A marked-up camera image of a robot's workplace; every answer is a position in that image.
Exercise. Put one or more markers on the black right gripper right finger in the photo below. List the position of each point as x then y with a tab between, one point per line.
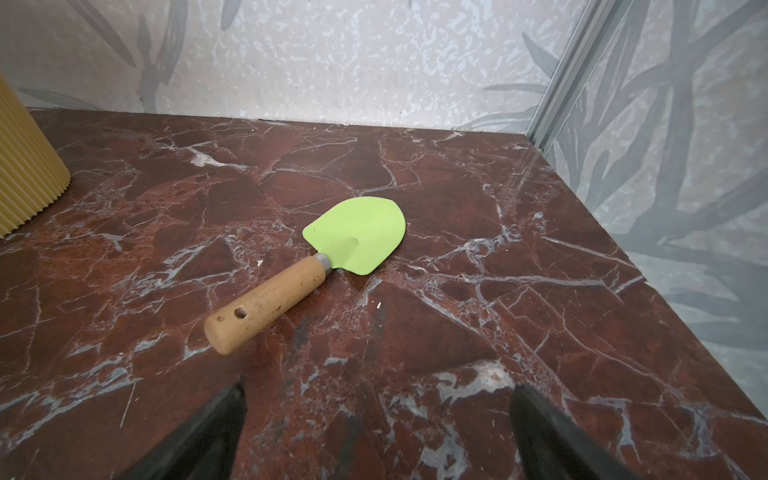
552	446

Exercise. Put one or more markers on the yellow ribbed waste bin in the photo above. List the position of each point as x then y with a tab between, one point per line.
32	174

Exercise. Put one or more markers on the green trowel wooden handle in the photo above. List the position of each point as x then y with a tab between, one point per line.
356	235

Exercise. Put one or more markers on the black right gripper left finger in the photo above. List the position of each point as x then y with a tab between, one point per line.
203	447

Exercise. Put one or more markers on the aluminium frame rail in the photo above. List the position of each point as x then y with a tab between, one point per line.
593	31

